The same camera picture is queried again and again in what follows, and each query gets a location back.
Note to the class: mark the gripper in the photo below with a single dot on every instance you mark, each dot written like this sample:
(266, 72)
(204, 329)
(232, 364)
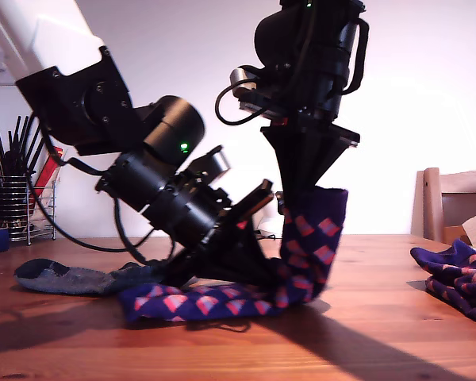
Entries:
(325, 91)
(186, 214)

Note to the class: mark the purple patterned sock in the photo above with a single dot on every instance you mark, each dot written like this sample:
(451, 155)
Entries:
(313, 238)
(460, 285)

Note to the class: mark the grey dark-toed sock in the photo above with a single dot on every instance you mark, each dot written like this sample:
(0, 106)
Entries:
(63, 278)

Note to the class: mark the wooden chair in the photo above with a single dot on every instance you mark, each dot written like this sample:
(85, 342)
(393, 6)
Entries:
(432, 206)

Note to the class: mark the brown cardboard box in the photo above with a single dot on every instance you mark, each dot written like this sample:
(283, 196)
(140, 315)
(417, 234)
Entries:
(456, 234)

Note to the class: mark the white paper napkins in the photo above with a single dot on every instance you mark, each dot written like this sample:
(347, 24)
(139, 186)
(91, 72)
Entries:
(43, 220)

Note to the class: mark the red paper packet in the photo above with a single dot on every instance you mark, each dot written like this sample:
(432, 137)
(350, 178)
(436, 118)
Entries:
(49, 170)

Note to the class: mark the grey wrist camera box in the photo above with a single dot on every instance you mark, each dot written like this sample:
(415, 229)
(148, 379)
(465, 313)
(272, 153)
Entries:
(242, 79)
(218, 160)

